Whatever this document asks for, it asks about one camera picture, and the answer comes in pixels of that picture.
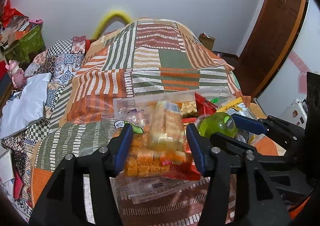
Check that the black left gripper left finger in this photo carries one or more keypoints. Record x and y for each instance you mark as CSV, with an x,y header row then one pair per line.
x,y
62,201

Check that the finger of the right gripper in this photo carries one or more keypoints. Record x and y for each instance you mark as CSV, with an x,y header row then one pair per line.
x,y
262,125
236,151

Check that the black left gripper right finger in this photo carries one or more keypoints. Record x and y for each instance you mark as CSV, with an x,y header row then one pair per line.
x,y
257,200

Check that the gold brown snack bag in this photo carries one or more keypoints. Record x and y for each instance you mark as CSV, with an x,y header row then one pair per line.
x,y
237,106

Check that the green jelly cup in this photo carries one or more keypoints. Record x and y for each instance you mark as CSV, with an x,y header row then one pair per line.
x,y
218,122

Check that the rectangular biscuit pack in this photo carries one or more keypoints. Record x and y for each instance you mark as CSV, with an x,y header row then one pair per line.
x,y
166,132

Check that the orange cracker snack bag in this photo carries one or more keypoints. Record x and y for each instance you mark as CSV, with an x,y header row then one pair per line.
x,y
142,161

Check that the red white snack packets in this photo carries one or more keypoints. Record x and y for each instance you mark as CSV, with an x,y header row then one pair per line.
x,y
204,107

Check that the clear plastic storage bin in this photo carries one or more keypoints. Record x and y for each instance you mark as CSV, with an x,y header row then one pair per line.
x,y
141,190

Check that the white pillow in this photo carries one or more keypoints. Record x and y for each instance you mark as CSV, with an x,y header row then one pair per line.
x,y
19,113

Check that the brown paper bag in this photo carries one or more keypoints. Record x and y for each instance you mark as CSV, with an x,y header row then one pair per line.
x,y
207,41

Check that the brown wooden door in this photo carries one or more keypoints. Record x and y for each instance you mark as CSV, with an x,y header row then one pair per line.
x,y
269,44

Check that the striped patchwork blanket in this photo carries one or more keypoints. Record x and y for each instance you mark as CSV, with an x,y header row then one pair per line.
x,y
146,57

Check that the pink plush toy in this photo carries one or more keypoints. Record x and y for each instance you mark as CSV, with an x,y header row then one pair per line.
x,y
17,74

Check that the checkered patchwork quilt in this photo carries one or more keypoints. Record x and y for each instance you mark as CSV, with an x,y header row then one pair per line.
x,y
62,61

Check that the green cardboard box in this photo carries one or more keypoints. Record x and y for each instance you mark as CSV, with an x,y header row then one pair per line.
x,y
30,42

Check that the yellow curved headboard tube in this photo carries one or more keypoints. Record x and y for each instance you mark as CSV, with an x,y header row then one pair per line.
x,y
110,17

